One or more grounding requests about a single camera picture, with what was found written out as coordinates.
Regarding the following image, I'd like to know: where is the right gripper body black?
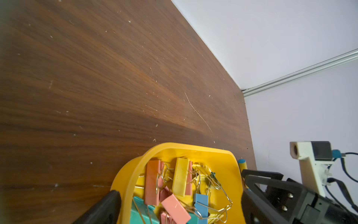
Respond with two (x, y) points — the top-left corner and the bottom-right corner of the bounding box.
(265, 178), (358, 224)

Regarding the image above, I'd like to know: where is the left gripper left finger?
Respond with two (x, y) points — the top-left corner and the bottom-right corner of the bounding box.
(73, 190), (122, 224)

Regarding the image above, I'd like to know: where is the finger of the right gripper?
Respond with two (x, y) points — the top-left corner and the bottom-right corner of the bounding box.
(241, 169), (302, 202)

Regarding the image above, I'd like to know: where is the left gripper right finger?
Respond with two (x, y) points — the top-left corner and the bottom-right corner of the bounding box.
(241, 189), (289, 224)

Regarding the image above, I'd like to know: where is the yellow plastic storage box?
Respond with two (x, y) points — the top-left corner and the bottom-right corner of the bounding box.
(112, 143), (245, 224)

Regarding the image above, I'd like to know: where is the blue binder clip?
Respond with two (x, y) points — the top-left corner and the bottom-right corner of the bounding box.
(194, 193), (209, 224)

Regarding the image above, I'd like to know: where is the teal binder clip in box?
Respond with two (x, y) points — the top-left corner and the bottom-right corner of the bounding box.
(130, 197), (160, 224)

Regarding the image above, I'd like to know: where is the pink binder clip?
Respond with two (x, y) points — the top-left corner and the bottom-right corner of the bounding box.
(144, 160), (164, 206)
(161, 194), (191, 224)

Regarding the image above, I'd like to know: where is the yellow binder clip in box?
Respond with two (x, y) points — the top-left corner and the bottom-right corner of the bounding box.
(172, 158), (190, 197)

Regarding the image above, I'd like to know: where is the yellow handled garden fork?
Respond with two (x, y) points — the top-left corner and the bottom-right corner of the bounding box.
(237, 159), (248, 172)

